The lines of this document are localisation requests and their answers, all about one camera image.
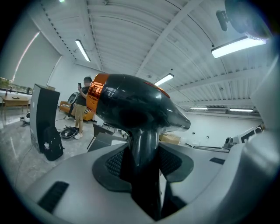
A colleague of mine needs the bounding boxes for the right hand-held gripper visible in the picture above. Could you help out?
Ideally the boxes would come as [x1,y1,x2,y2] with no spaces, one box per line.
[223,123,266,152]

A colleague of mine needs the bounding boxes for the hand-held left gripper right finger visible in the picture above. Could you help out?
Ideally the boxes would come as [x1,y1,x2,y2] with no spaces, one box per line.
[158,141,230,221]

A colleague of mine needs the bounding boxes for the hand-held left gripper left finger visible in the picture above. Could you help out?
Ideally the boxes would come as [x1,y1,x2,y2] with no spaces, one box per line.
[15,142,154,224]

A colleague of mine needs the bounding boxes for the black orange hair dryer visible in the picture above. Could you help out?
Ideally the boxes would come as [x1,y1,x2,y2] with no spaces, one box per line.
[86,73,191,221]

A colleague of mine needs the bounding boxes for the black backpack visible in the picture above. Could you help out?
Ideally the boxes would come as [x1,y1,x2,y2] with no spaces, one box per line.
[42,126,65,162]

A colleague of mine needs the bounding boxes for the black open equipment case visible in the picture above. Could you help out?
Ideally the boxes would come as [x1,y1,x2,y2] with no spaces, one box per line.
[60,128,80,139]

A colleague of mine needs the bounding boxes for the large cardboard box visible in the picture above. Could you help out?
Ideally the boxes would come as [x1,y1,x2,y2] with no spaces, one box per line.
[159,133,182,146]

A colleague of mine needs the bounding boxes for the tall black cabinet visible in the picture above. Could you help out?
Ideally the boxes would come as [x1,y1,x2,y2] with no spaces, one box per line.
[29,84,61,154]

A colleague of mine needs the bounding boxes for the orange sofa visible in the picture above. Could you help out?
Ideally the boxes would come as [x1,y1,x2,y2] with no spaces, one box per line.
[59,100,95,122]

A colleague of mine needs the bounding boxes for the white grey pod machine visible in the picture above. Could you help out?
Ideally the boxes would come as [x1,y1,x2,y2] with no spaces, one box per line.
[69,93,81,110]

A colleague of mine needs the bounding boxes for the small white round device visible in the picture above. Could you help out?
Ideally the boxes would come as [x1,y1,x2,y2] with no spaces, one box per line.
[20,111,32,127]

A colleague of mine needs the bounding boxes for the wooden table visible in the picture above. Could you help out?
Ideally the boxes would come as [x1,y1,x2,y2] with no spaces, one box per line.
[0,95,31,116]

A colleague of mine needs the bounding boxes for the black head-mounted camera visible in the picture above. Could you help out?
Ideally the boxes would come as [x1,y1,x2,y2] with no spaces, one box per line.
[216,9,233,32]

